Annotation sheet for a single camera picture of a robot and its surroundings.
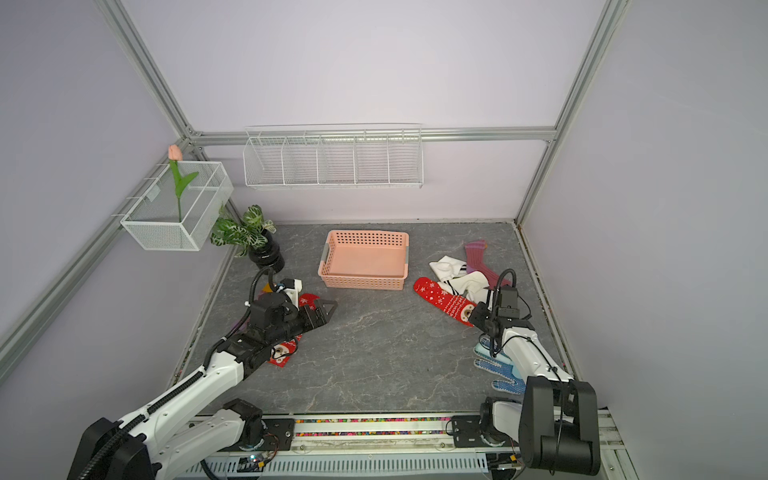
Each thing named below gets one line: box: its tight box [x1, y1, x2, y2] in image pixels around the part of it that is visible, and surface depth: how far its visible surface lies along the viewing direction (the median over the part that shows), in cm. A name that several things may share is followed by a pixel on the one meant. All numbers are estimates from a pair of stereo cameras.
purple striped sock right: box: [464, 240, 513, 290], surface depth 111 cm
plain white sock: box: [429, 255, 467, 281], surface depth 107 cm
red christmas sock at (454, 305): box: [414, 277, 477, 327], surface depth 99 cm
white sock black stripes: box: [437, 271, 490, 304], surface depth 103 cm
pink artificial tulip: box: [168, 144, 199, 223], surface depth 85 cm
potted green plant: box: [210, 205, 285, 274], surface depth 87 cm
